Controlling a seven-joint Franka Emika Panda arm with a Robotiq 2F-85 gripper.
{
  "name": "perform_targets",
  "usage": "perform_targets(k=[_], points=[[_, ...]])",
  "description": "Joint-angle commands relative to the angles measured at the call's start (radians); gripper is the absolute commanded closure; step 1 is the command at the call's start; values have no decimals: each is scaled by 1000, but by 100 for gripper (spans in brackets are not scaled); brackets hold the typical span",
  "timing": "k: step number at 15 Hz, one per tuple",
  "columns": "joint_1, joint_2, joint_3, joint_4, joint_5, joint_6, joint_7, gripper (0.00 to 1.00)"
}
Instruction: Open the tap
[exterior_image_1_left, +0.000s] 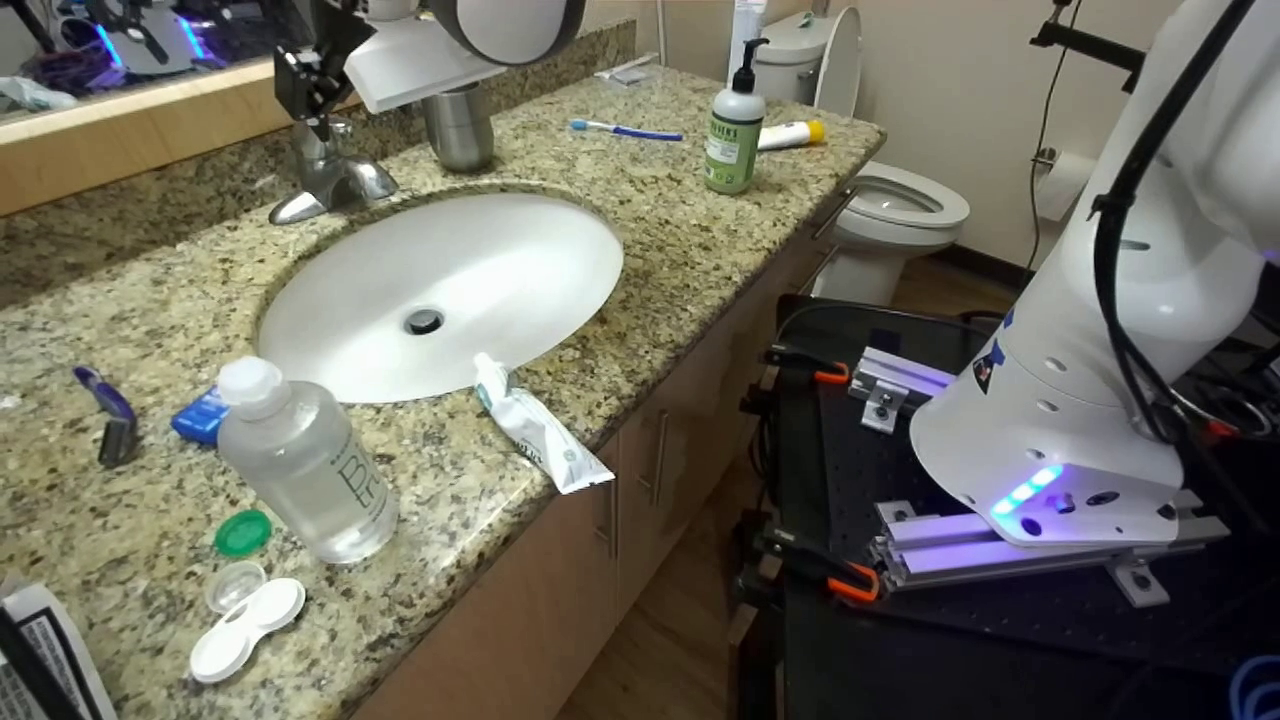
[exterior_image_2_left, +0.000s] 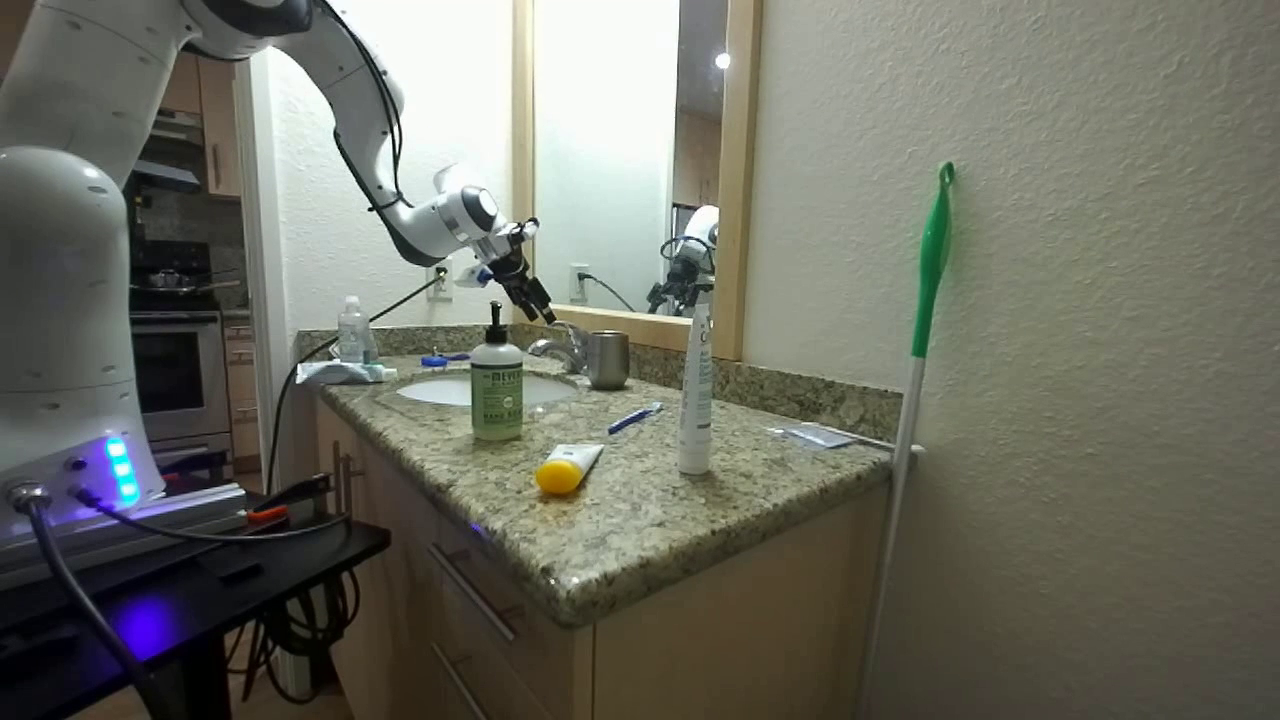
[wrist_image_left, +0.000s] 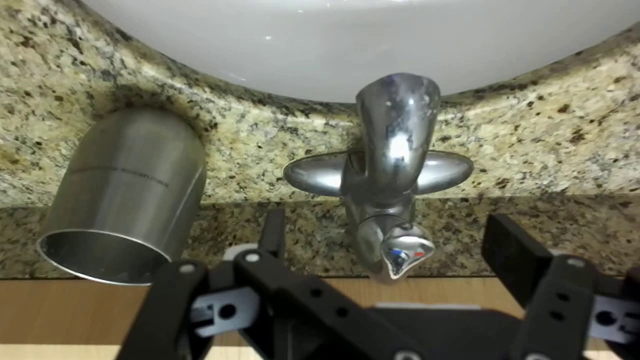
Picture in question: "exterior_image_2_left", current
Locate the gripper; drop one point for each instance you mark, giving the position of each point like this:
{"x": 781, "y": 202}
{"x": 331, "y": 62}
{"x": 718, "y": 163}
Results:
{"x": 508, "y": 256}

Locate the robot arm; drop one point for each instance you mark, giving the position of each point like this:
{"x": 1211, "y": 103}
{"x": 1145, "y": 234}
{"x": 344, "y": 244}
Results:
{"x": 60, "y": 260}

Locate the chrome tap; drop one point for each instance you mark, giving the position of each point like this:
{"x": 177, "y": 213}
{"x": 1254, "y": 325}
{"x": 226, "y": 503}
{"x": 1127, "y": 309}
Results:
{"x": 562, "y": 347}

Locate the green soap pump bottle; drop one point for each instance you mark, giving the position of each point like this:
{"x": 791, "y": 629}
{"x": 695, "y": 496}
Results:
{"x": 497, "y": 385}

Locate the grey metal cup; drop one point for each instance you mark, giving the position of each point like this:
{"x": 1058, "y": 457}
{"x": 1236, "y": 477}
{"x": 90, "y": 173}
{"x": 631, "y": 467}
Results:
{"x": 608, "y": 360}

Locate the small blue object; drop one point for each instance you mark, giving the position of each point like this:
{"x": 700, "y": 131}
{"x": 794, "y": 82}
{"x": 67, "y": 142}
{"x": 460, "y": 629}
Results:
{"x": 435, "y": 359}

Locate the white oval sink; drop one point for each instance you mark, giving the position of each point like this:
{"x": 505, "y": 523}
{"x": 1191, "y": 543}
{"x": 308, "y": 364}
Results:
{"x": 460, "y": 389}

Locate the blue toothbrush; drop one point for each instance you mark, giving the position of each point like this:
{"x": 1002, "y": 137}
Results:
{"x": 634, "y": 418}

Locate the white tube with yellow cap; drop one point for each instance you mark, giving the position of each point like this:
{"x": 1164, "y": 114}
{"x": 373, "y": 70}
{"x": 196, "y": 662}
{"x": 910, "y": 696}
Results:
{"x": 570, "y": 467}

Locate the small clear bottle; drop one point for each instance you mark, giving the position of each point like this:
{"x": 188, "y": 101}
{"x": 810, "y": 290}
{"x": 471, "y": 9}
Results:
{"x": 352, "y": 335}

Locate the tall white bottle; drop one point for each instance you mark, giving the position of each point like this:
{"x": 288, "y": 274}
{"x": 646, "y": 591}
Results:
{"x": 696, "y": 400}

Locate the white toothpaste tube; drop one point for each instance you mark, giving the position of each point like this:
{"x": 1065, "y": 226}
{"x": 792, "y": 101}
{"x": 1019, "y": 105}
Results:
{"x": 340, "y": 373}

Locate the wood framed mirror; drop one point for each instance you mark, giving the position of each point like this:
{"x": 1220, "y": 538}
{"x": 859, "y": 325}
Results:
{"x": 735, "y": 150}

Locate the drawer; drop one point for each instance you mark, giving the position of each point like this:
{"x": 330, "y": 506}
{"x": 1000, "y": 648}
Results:
{"x": 470, "y": 600}

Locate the black clamp with orange tip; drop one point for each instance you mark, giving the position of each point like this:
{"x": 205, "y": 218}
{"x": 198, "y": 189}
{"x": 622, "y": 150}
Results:
{"x": 292, "y": 495}

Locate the silver foil packet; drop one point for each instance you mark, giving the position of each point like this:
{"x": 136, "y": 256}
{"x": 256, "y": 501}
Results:
{"x": 818, "y": 435}

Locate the pan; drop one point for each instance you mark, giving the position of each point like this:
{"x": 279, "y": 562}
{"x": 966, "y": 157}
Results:
{"x": 175, "y": 280}

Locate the stainless steel oven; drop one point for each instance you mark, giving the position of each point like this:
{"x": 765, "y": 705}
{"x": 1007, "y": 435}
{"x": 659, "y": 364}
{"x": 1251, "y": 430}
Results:
{"x": 180, "y": 370}

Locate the wooden kitchen cabinets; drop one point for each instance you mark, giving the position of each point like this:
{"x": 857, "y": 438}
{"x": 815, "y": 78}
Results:
{"x": 215, "y": 125}

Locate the range hood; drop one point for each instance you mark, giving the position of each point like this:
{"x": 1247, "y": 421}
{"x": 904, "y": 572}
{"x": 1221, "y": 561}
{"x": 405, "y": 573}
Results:
{"x": 170, "y": 160}

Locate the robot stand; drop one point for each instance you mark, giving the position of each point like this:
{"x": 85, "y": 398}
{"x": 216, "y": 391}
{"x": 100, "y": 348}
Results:
{"x": 200, "y": 585}

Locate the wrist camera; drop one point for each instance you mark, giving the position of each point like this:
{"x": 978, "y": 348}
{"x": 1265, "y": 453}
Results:
{"x": 472, "y": 275}

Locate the white wall socket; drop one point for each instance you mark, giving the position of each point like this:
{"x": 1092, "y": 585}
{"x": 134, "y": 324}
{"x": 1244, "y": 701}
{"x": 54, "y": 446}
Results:
{"x": 440, "y": 284}

